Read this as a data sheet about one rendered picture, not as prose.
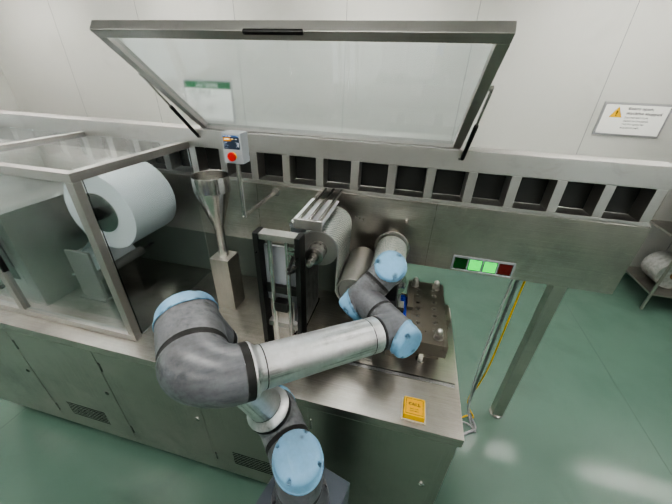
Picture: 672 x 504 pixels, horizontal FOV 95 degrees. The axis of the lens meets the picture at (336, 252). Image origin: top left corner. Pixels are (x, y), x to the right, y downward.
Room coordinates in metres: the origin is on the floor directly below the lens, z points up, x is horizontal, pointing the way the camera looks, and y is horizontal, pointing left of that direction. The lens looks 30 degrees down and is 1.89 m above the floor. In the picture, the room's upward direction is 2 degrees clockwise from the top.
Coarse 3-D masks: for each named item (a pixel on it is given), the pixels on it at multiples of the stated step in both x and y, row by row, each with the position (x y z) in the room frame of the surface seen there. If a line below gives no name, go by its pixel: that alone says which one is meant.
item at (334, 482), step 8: (328, 472) 0.44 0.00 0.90; (272, 480) 0.42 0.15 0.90; (328, 480) 0.42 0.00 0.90; (336, 480) 0.42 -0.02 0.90; (344, 480) 0.42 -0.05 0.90; (272, 488) 0.40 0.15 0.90; (328, 488) 0.40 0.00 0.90; (336, 488) 0.40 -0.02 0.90; (344, 488) 0.41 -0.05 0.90; (264, 496) 0.38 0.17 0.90; (336, 496) 0.39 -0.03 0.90; (344, 496) 0.39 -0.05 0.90
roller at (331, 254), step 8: (312, 232) 0.97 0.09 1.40; (320, 232) 0.96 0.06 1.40; (312, 240) 0.97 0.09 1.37; (320, 240) 0.96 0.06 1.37; (328, 240) 0.96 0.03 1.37; (328, 248) 0.96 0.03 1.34; (336, 248) 0.95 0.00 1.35; (328, 256) 0.96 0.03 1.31; (336, 256) 0.95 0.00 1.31; (320, 264) 0.96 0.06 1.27
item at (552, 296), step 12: (552, 288) 1.20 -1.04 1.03; (564, 288) 1.19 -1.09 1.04; (540, 300) 1.25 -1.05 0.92; (552, 300) 1.20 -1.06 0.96; (540, 312) 1.21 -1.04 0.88; (552, 312) 1.19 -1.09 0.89; (540, 324) 1.20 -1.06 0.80; (528, 336) 1.21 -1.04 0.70; (540, 336) 1.19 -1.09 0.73; (528, 348) 1.20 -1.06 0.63; (516, 360) 1.22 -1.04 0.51; (528, 360) 1.19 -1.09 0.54; (516, 372) 1.20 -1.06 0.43; (504, 384) 1.22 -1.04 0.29; (516, 384) 1.19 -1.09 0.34; (504, 396) 1.20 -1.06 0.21; (492, 408) 1.23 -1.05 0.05; (504, 408) 1.19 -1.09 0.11
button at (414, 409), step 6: (408, 396) 0.68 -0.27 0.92; (408, 402) 0.65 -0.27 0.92; (414, 402) 0.65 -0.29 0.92; (420, 402) 0.65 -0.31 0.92; (408, 408) 0.63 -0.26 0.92; (414, 408) 0.63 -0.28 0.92; (420, 408) 0.63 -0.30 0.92; (408, 414) 0.61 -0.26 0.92; (414, 414) 0.61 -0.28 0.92; (420, 414) 0.61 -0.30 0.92; (414, 420) 0.60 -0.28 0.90; (420, 420) 0.60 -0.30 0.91
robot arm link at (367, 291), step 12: (372, 276) 0.61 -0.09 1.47; (360, 288) 0.59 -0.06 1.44; (372, 288) 0.59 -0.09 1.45; (384, 288) 0.59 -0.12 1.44; (348, 300) 0.58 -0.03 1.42; (360, 300) 0.57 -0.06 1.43; (372, 300) 0.55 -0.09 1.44; (384, 300) 0.55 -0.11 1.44; (348, 312) 0.56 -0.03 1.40; (360, 312) 0.55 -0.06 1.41
